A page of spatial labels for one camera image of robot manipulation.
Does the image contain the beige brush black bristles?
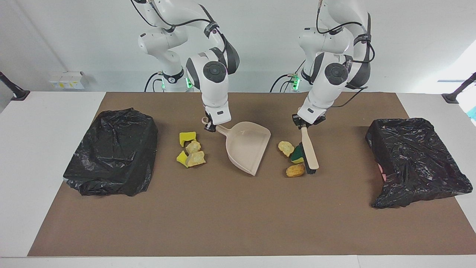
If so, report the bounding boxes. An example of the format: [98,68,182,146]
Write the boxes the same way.
[300,125,319,175]

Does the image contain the notched yellow sponge piece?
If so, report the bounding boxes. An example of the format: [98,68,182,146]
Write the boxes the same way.
[179,131,197,148]

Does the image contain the pale bread piece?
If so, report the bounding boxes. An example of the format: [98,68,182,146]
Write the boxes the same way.
[278,141,295,157]

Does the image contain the large tan bread piece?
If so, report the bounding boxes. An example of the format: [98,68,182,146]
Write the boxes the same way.
[185,151,206,168]

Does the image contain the yellow green sponge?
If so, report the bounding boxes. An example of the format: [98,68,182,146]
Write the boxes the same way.
[290,144,305,164]

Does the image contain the beige plastic dustpan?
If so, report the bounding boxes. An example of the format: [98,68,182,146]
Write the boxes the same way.
[202,117,271,176]

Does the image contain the brown bread roll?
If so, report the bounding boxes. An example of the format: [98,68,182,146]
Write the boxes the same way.
[286,164,306,178]

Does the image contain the black plastic trash bag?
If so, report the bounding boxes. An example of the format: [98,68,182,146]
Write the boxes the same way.
[365,118,473,209]
[62,108,159,197]

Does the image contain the brown table mat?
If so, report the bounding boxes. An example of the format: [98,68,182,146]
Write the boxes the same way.
[27,92,476,257]

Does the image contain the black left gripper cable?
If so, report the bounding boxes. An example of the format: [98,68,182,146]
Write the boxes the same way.
[316,0,372,108]

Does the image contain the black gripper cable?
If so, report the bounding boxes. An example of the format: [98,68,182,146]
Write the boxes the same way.
[130,0,228,56]
[316,0,372,108]

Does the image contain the black base cable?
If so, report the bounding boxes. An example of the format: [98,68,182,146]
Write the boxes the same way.
[144,72,164,92]
[270,73,298,93]

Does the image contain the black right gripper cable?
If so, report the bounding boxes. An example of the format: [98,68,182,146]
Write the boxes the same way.
[130,0,228,56]

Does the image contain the black camera stand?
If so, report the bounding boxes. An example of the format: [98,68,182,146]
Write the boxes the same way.
[0,71,30,101]
[442,72,476,104]

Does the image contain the white wall socket box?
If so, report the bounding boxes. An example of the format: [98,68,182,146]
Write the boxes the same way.
[48,71,85,90]

